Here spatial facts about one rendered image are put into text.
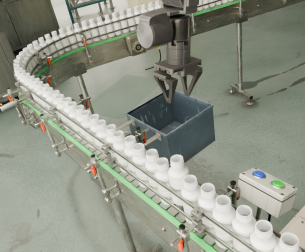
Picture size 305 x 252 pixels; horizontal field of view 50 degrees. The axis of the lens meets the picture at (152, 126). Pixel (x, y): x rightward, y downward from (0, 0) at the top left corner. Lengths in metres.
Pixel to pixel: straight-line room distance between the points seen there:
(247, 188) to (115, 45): 1.89
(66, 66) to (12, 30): 3.71
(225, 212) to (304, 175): 1.81
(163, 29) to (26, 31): 5.61
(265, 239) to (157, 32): 0.51
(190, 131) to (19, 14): 4.99
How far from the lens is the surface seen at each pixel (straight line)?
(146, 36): 0.72
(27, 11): 6.25
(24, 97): 1.88
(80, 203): 2.65
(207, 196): 0.89
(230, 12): 3.02
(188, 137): 1.56
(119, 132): 1.16
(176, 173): 0.94
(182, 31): 0.76
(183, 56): 0.77
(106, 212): 2.51
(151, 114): 1.77
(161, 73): 0.79
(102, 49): 2.62
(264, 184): 0.96
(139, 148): 1.08
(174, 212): 1.06
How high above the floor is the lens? 1.80
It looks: 34 degrees down
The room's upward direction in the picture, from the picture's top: 12 degrees counter-clockwise
